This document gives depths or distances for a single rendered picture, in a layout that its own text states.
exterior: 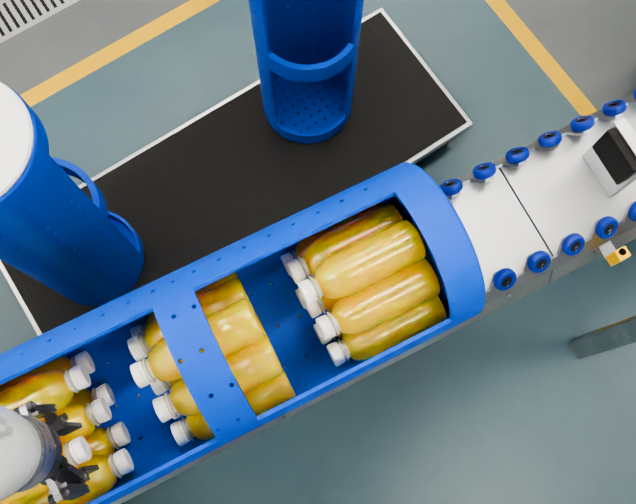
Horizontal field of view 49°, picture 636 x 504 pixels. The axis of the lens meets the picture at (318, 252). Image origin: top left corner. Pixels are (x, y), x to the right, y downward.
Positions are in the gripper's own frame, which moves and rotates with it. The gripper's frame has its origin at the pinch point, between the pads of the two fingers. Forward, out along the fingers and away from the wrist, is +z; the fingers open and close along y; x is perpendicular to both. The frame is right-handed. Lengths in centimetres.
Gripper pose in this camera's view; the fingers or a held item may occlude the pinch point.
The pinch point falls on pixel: (74, 450)
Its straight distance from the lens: 114.0
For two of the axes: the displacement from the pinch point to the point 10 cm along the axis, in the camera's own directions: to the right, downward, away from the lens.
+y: -4.5, -8.6, 2.2
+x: -8.9, 4.3, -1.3
